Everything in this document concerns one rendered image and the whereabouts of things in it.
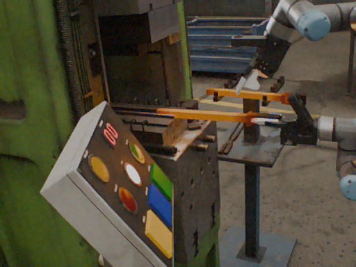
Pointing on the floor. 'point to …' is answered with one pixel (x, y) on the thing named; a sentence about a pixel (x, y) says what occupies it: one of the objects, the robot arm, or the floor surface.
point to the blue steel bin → (222, 43)
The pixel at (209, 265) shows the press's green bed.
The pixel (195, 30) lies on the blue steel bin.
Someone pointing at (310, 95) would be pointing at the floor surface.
